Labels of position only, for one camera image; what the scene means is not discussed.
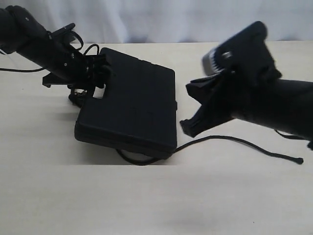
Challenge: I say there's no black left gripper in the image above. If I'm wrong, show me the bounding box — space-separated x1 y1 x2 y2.
42 41 112 89

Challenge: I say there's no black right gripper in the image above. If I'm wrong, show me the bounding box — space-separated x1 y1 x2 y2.
179 21 281 137

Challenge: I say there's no black braided rope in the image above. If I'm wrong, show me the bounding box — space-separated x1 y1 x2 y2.
68 44 304 167

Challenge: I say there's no black plastic carrying case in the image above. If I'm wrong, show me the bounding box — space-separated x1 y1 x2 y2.
74 47 177 159

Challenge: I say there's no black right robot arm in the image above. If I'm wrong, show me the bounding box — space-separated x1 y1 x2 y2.
180 21 313 147

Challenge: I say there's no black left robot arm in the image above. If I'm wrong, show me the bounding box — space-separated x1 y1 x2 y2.
0 5 112 90

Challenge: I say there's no white backdrop curtain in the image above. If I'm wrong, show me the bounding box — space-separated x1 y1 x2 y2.
0 0 313 43

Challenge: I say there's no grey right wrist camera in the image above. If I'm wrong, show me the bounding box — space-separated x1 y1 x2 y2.
201 47 224 76

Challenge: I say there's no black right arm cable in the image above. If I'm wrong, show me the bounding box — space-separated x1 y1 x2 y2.
275 129 313 141

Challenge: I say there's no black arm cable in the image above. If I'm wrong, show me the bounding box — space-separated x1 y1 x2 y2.
0 67 47 73
275 129 313 141

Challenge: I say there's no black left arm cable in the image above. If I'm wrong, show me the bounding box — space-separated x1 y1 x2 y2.
0 67 47 73

